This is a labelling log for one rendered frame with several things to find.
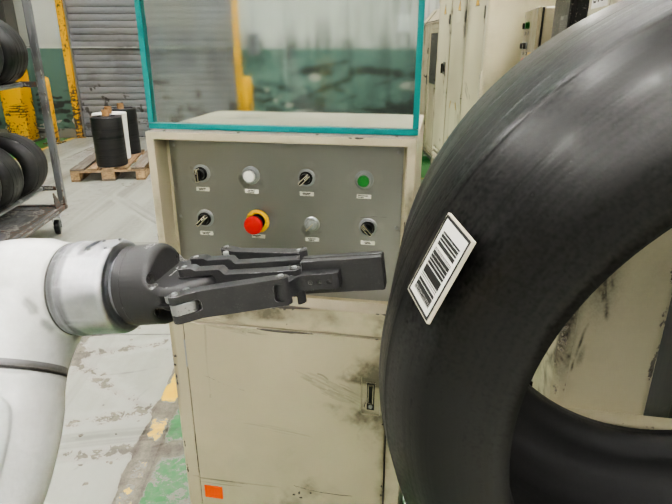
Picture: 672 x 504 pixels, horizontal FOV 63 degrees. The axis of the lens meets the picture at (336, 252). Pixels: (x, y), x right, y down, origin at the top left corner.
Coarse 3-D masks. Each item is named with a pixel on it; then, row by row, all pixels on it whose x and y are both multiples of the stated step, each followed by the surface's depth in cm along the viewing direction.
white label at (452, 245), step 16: (448, 224) 34; (448, 240) 34; (464, 240) 32; (432, 256) 35; (448, 256) 33; (464, 256) 32; (416, 272) 36; (432, 272) 34; (448, 272) 33; (416, 288) 36; (432, 288) 34; (448, 288) 32; (416, 304) 35; (432, 304) 33
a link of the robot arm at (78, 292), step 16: (112, 240) 52; (128, 240) 52; (64, 256) 49; (80, 256) 49; (96, 256) 48; (112, 256) 49; (48, 272) 49; (64, 272) 48; (80, 272) 48; (96, 272) 47; (48, 288) 48; (64, 288) 48; (80, 288) 48; (96, 288) 47; (48, 304) 48; (64, 304) 48; (80, 304) 48; (96, 304) 47; (112, 304) 49; (64, 320) 49; (80, 320) 49; (96, 320) 48; (112, 320) 49
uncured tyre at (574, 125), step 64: (640, 0) 37; (576, 64) 32; (640, 64) 29; (512, 128) 33; (576, 128) 30; (640, 128) 28; (448, 192) 36; (512, 192) 32; (576, 192) 30; (640, 192) 29; (512, 256) 31; (576, 256) 30; (384, 320) 42; (448, 320) 34; (512, 320) 32; (384, 384) 41; (448, 384) 35; (512, 384) 33; (448, 448) 37; (512, 448) 66; (576, 448) 67; (640, 448) 66
